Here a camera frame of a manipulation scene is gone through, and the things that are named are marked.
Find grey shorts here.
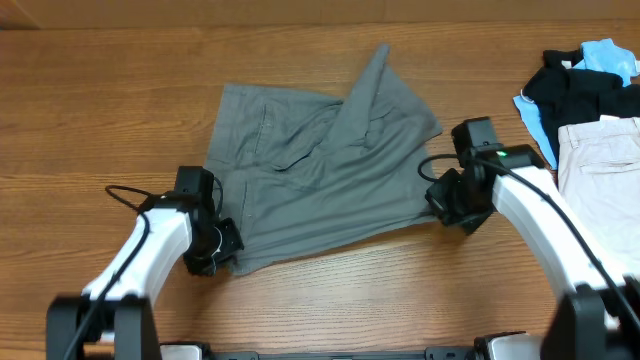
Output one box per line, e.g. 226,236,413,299
205,45,442,276

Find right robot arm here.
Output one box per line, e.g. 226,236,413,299
425,144,639,359

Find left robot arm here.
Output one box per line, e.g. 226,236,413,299
46,192,244,360

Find beige shorts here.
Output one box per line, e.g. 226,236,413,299
558,115,639,275

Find black shirt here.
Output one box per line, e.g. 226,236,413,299
523,50,639,157

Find light blue garment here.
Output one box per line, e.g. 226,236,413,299
513,38,639,170

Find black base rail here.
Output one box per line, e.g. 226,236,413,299
159,342,531,360

